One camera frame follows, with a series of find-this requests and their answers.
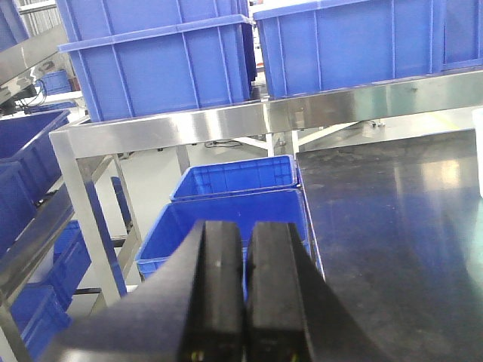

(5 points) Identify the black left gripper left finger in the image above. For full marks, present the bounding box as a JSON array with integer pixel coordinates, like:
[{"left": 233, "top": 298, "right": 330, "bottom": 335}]
[{"left": 41, "top": 224, "right": 244, "bottom": 361}]

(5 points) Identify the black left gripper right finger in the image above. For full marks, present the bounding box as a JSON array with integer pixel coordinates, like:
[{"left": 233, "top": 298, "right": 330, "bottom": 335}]
[{"left": 246, "top": 222, "right": 390, "bottom": 361}]

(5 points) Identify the stainless steel overhead shelf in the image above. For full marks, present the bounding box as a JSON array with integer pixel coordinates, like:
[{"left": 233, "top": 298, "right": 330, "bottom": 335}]
[{"left": 50, "top": 66, "right": 482, "bottom": 310}]

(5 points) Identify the blue crate on upper shelf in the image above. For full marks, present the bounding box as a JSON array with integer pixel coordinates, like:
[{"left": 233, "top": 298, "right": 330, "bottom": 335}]
[{"left": 59, "top": 14, "right": 250, "bottom": 122}]

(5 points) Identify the blue crate upper shelf right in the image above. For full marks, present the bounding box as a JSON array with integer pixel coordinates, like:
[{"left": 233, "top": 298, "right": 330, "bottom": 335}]
[{"left": 253, "top": 0, "right": 482, "bottom": 98}]

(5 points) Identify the blue floor crate near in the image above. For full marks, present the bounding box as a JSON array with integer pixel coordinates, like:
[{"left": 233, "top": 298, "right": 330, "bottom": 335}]
[{"left": 135, "top": 189, "right": 312, "bottom": 280}]

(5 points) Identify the blue floor crate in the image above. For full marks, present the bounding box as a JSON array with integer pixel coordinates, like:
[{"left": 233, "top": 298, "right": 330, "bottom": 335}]
[
  {"left": 135, "top": 189, "right": 312, "bottom": 280},
  {"left": 170, "top": 155, "right": 298, "bottom": 202}
]

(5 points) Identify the blue floor crate far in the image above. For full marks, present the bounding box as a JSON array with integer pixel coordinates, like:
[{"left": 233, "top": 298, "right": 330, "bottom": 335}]
[{"left": 170, "top": 155, "right": 298, "bottom": 202}]

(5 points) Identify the blue crate lower left rack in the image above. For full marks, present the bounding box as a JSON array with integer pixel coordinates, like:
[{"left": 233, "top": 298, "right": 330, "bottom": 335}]
[{"left": 11, "top": 220, "right": 91, "bottom": 361}]

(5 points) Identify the blue crate on left rack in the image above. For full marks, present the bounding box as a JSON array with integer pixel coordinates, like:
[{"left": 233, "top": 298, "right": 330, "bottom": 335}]
[{"left": 1, "top": 109, "right": 69, "bottom": 254}]

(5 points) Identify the light teal plastic tub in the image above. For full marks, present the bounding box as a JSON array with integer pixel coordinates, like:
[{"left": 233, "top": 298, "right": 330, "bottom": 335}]
[{"left": 472, "top": 108, "right": 483, "bottom": 198}]

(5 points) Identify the stainless steel left rack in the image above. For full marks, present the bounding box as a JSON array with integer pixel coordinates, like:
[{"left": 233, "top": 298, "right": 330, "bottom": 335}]
[{"left": 1, "top": 26, "right": 73, "bottom": 361}]

